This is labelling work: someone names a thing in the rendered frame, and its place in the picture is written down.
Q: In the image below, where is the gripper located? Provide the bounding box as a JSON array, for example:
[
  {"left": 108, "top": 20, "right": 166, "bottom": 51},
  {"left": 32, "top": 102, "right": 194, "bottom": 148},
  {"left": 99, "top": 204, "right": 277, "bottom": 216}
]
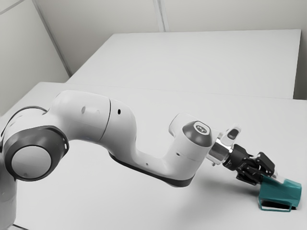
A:
[{"left": 224, "top": 144, "right": 285, "bottom": 186}]

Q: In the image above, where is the teal faceted mug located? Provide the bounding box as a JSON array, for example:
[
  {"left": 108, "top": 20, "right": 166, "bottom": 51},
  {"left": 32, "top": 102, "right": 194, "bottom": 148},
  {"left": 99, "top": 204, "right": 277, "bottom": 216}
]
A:
[{"left": 258, "top": 174, "right": 302, "bottom": 213}]

